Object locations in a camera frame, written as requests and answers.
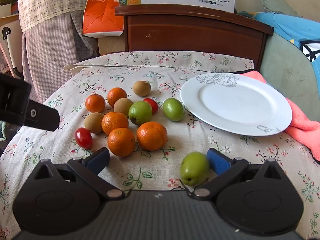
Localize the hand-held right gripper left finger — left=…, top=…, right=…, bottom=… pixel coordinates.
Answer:
left=34, top=147, right=125, bottom=201

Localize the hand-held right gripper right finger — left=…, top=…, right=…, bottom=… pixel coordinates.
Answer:
left=194, top=148, right=288, bottom=200

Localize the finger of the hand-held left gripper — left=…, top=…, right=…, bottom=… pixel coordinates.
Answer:
left=24, top=99, right=61, bottom=132

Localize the green jujube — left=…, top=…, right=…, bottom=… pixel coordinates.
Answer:
left=180, top=151, right=210, bottom=186
left=128, top=101, right=153, bottom=126
left=163, top=98, right=185, bottom=122

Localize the red cherry tomato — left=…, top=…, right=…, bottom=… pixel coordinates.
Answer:
left=143, top=98, right=159, bottom=115
left=75, top=127, right=93, bottom=150

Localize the orange mandarin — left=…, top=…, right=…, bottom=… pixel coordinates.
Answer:
left=107, top=87, right=128, bottom=107
left=85, top=94, right=106, bottom=113
left=101, top=112, right=129, bottom=135
left=137, top=121, right=168, bottom=151
left=107, top=128, right=136, bottom=157

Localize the brown kiwi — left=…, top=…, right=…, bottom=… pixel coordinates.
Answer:
left=84, top=112, right=104, bottom=134

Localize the white plate with line drawing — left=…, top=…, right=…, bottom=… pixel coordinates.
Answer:
left=180, top=72, right=293, bottom=137

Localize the floral tablecloth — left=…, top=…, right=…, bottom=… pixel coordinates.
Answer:
left=0, top=51, right=320, bottom=240

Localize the white pole with black hook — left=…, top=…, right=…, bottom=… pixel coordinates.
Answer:
left=2, top=26, right=23, bottom=78

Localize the checked fabric curtain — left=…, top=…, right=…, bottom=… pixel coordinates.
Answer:
left=17, top=0, right=100, bottom=103

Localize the pink towel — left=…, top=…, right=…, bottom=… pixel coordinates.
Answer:
left=240, top=70, right=320, bottom=162

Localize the beige cardboard box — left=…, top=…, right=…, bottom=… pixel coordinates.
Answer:
left=97, top=36, right=125, bottom=55

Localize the orange cardboard box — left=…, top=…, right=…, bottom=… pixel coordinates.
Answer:
left=82, top=0, right=125, bottom=38

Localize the dark wooden nightstand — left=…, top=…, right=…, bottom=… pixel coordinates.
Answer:
left=115, top=4, right=275, bottom=70

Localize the blue and green pillow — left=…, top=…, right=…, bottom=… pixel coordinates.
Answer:
left=237, top=11, right=320, bottom=123

